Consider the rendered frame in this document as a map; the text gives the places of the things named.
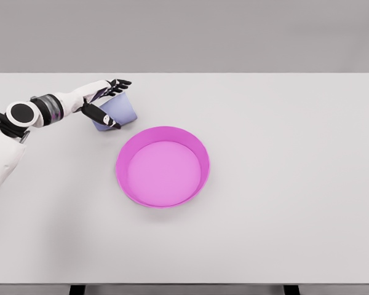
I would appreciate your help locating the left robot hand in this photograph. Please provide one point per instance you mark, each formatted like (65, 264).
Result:
(92, 91)

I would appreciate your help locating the lavender cup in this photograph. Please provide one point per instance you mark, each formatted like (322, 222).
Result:
(120, 109)

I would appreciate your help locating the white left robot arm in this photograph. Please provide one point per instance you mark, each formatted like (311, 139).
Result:
(24, 113)

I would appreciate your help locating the pink round plate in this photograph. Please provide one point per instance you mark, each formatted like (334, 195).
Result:
(163, 167)

